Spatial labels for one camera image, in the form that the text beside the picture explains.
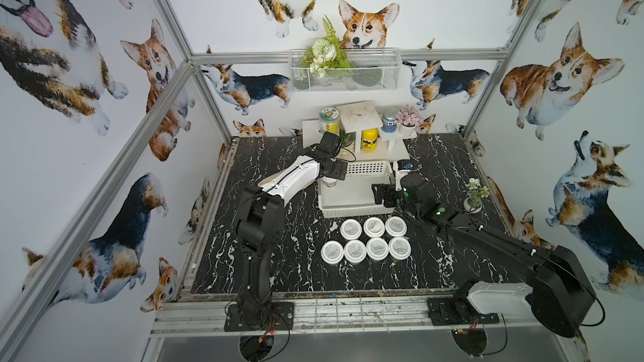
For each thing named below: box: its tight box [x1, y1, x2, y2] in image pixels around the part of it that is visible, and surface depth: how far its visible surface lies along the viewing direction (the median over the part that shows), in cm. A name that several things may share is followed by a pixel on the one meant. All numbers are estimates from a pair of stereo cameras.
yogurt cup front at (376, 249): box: [365, 237, 390, 261], surface depth 82 cm
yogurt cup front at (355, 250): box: [343, 239, 368, 264], surface depth 81 cm
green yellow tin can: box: [319, 106, 341, 136], surface depth 99 cm
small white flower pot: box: [462, 176, 490, 214], surface depth 94 cm
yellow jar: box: [360, 128, 379, 152], surface depth 112 cm
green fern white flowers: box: [301, 14, 352, 78], surface depth 82 cm
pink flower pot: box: [395, 104, 425, 137], surface depth 97 cm
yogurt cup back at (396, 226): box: [384, 215, 408, 238], surface depth 86 cm
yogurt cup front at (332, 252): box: [320, 240, 345, 264], surface depth 81 cm
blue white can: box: [380, 108, 399, 134], surface depth 100 cm
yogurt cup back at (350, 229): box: [339, 218, 363, 241], surface depth 86 cm
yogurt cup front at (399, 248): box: [388, 236, 412, 261], surface depth 82 cm
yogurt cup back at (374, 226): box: [363, 216, 385, 238], surface depth 87 cm
